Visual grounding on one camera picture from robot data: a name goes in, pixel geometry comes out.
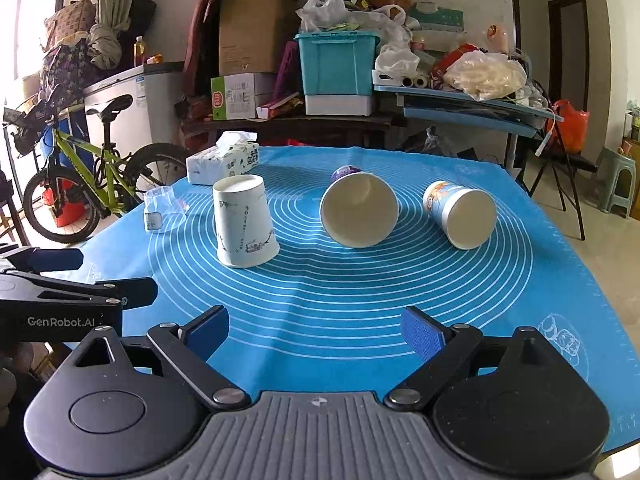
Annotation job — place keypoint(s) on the dark low table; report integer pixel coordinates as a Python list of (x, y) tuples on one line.
[(280, 125)]

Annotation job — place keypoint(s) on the pale green curtain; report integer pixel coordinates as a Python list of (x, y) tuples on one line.
[(112, 5)]

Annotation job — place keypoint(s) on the small red box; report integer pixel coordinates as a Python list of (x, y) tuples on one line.
[(280, 106)]

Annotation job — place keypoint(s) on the knotted white plastic bag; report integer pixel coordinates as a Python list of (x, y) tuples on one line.
[(395, 50)]

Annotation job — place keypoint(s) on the black folding chair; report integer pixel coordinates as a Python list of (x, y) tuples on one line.
[(565, 160)]

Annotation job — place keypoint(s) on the dark wooden door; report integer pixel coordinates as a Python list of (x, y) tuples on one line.
[(567, 45)]

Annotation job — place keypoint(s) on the blue silicone baking mat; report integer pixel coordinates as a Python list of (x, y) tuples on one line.
[(325, 285)]

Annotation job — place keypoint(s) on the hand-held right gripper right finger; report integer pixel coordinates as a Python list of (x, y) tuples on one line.
[(422, 332)]

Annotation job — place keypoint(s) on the green bicycle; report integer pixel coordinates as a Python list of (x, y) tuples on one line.
[(80, 155)]

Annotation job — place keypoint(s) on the brown patterned handbag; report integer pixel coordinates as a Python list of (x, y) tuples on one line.
[(72, 22)]

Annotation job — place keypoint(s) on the orange plastic bag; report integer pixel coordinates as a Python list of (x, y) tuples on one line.
[(570, 122)]

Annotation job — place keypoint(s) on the clear bag of white packaging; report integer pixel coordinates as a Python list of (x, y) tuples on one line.
[(485, 75)]

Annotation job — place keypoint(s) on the purple-bottomed paper cup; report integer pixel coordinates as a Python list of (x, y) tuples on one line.
[(357, 210)]

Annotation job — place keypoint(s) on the window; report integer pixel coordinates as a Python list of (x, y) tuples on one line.
[(30, 35)]

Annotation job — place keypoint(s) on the dark floral bag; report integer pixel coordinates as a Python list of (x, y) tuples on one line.
[(70, 72)]

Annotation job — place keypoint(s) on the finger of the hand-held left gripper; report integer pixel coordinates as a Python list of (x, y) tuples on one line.
[(57, 260), (140, 292)]

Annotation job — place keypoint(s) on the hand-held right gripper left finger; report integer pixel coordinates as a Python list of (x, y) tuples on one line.
[(210, 327)]

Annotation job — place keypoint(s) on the green and white carton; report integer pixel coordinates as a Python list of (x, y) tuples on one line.
[(240, 95)]

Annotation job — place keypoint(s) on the white flat box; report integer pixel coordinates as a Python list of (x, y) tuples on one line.
[(340, 105)]

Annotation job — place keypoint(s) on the yellow drink bottle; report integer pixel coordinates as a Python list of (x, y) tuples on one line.
[(139, 52)]

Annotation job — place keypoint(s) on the clear plastic cup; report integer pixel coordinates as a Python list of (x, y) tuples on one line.
[(162, 207)]

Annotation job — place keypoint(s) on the teal plastic storage bin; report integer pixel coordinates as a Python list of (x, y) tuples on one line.
[(332, 67)]

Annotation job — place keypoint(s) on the colourful cartoon paper cup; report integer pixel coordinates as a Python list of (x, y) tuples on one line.
[(470, 220)]

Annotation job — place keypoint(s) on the large brown cardboard box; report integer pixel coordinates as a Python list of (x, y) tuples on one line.
[(255, 35)]

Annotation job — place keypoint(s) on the white chest freezer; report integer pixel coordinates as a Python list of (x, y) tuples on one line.
[(150, 105)]

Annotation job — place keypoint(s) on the green plastic stool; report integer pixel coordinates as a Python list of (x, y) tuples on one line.
[(615, 175)]

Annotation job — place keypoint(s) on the white printed paper cup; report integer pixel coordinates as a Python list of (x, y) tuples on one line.
[(242, 220)]

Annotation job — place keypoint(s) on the white tissue pack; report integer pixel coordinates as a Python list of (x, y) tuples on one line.
[(225, 162)]

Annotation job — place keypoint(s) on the blue study desk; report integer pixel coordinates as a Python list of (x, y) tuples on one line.
[(465, 110)]

